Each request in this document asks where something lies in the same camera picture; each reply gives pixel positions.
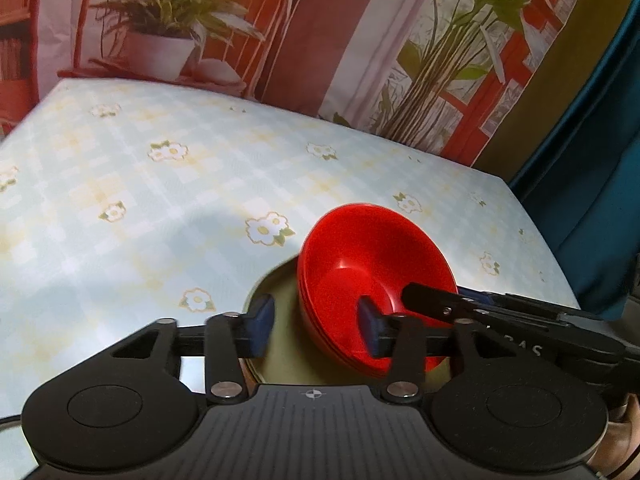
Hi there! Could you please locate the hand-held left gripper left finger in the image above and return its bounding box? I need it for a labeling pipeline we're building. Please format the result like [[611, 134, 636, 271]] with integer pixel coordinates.
[[106, 294, 276, 406]]

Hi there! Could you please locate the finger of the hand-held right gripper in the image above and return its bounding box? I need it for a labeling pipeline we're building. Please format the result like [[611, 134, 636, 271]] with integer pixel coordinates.
[[457, 287, 502, 307], [402, 282, 495, 324]]

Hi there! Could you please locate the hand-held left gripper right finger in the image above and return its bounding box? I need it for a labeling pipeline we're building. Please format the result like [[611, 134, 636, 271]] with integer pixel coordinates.
[[356, 296, 507, 406]]

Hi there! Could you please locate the large green square plate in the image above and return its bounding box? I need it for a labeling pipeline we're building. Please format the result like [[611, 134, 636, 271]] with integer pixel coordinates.
[[244, 259, 453, 389]]

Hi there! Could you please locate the red plastic bowl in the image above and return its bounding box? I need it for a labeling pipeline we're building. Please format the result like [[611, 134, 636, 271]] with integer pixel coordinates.
[[296, 264, 447, 380], [300, 203, 459, 369], [298, 259, 401, 375]]

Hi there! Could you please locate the person's right hand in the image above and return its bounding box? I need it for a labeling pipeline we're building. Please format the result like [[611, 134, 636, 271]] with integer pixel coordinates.
[[585, 394, 640, 479]]

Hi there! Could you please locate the teal curtain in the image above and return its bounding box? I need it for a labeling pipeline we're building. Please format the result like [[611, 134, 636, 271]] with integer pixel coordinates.
[[509, 0, 640, 322]]

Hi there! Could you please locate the floral checkered tablecloth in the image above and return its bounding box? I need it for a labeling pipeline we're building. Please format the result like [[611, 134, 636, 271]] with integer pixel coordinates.
[[0, 77, 584, 480]]

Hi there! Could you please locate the olive green cloth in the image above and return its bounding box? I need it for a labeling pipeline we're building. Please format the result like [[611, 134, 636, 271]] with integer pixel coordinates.
[[472, 0, 628, 182]]

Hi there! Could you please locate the printed backdrop cloth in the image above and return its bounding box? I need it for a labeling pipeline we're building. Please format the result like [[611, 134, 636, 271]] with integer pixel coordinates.
[[0, 0, 596, 157]]

